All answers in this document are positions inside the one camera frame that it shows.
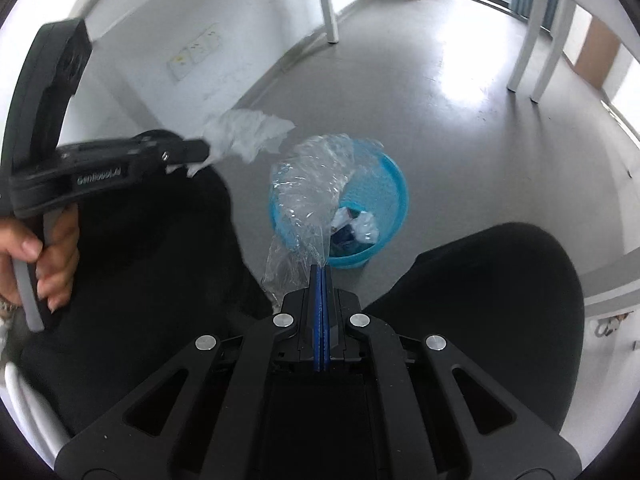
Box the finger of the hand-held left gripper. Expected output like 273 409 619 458
132 130 212 176

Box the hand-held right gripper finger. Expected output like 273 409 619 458
322 264 583 480
55 264 323 480

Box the white tissue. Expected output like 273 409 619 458
167 108 296 178

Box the white plastic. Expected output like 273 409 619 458
332 207 381 246

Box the clear plastic bag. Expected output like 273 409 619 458
261 133 386 306

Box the blue plastic waste basket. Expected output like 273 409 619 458
269 152 410 270

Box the person's left hand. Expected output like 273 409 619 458
0 210 81 313

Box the person's right leg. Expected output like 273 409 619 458
360 222 586 431

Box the white table leg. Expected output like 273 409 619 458
530 0 577 104
507 0 551 93
312 0 341 44

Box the white chair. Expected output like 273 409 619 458
0 362 71 468

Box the white wall socket panel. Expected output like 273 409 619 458
167 22 221 82

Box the white table frame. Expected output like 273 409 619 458
582 247 640 318

